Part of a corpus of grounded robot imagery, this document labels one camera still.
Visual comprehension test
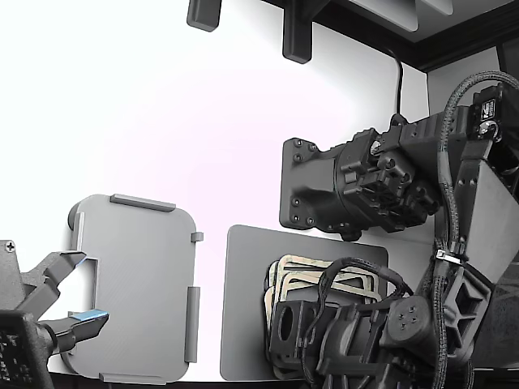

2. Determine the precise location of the grey holder plate with clips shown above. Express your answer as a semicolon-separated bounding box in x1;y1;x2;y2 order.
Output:
66;193;204;386

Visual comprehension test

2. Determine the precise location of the grey rectangular mat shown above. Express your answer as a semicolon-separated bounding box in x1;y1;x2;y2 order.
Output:
219;224;390;382

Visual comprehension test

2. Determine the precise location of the white zip tie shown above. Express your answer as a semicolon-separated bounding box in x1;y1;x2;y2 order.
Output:
434;249;463;267

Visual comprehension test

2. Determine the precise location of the black mounting bracket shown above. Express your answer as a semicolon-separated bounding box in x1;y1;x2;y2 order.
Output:
281;0;314;65

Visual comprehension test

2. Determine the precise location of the beige rectangular adhesive frame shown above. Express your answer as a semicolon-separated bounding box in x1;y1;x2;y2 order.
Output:
282;273;383;309
277;254;368;284
263;263;285;337

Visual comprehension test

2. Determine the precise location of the black power cable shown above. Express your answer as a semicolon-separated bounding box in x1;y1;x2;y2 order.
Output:
383;47;406;122

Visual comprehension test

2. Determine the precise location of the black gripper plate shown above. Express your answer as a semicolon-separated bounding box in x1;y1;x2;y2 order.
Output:
0;238;111;356

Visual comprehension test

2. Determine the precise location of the black wire bundle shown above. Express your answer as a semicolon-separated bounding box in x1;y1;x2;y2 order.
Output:
320;257;414;325

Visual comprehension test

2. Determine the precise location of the black enclosure frame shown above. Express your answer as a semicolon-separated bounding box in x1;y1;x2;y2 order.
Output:
259;0;519;73

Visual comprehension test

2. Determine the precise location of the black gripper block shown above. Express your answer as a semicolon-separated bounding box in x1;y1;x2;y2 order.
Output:
269;298;391;377

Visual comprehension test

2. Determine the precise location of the black braided cable sleeve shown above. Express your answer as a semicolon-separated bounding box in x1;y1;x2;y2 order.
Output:
429;69;519;389

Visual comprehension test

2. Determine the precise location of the dark grey mounting bracket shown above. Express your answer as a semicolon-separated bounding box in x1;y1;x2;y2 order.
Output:
186;0;223;32

